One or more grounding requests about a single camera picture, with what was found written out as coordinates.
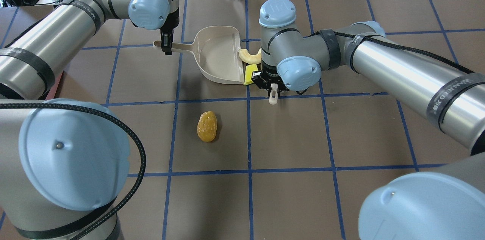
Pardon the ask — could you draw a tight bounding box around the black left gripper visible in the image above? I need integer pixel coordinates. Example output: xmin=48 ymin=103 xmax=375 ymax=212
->
xmin=160 ymin=8 xmax=180 ymax=55

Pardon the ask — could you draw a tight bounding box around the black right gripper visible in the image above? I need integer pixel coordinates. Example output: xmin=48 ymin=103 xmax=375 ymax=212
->
xmin=253 ymin=64 xmax=289 ymax=93

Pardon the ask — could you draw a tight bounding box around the white brush handle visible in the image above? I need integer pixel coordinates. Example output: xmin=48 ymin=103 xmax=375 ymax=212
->
xmin=269 ymin=83 xmax=279 ymax=105

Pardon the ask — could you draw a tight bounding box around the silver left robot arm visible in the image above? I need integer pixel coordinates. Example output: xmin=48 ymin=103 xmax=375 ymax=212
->
xmin=1 ymin=0 xmax=180 ymax=240

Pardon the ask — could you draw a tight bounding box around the yellow sponge piece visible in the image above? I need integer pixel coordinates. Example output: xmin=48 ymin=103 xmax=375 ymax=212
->
xmin=244 ymin=64 xmax=259 ymax=86

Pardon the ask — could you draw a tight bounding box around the banana peel piece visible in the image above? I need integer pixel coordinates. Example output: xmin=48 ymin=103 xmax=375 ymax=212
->
xmin=238 ymin=48 xmax=262 ymax=64

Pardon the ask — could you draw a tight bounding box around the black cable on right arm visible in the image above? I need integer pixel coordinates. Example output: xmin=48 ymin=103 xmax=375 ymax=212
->
xmin=303 ymin=30 xmax=474 ymax=75

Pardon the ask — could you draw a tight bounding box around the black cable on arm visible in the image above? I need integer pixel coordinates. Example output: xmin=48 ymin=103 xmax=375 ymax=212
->
xmin=0 ymin=103 xmax=147 ymax=240
xmin=303 ymin=30 xmax=474 ymax=75

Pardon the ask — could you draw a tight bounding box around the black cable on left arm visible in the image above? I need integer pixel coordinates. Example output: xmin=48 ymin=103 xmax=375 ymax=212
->
xmin=0 ymin=103 xmax=147 ymax=240

